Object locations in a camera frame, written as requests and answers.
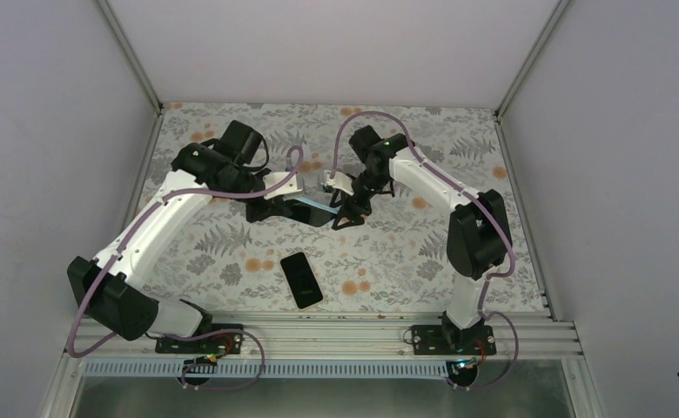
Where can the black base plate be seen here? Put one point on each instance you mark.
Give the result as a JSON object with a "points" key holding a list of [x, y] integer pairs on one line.
{"points": [[218, 344], [430, 340]]}

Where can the floral patterned mat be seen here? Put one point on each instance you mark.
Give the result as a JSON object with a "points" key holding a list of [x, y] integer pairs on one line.
{"points": [[395, 263]]}

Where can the light blue phone case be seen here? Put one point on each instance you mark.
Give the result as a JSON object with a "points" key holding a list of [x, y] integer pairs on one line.
{"points": [[317, 205]]}

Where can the white slotted cable duct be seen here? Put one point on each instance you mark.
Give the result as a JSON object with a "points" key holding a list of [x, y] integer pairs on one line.
{"points": [[243, 369]]}

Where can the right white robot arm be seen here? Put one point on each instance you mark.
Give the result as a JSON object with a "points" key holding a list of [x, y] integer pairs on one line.
{"points": [[478, 235]]}

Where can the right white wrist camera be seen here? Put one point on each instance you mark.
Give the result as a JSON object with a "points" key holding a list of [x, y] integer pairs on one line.
{"points": [[338, 181]]}

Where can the black phone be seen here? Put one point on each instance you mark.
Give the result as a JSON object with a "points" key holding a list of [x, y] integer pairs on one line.
{"points": [[309, 215]]}

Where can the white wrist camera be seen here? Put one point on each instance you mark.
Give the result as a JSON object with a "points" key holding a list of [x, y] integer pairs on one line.
{"points": [[292, 188], [338, 181]]}

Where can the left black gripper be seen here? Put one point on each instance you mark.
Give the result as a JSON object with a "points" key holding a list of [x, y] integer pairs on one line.
{"points": [[272, 208]]}

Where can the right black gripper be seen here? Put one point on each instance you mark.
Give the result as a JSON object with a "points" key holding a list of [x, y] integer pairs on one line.
{"points": [[350, 204]]}

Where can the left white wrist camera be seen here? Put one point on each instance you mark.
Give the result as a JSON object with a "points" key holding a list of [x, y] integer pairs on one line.
{"points": [[292, 188]]}

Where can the aluminium mounting rail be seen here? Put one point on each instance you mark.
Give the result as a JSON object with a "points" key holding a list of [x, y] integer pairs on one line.
{"points": [[366, 336]]}

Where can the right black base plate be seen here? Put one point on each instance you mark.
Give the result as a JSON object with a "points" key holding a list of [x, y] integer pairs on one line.
{"points": [[430, 340]]}

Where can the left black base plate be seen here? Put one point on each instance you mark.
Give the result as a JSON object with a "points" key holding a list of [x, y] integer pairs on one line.
{"points": [[218, 344]]}

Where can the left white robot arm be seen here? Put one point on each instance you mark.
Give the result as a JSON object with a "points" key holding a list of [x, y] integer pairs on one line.
{"points": [[110, 287]]}

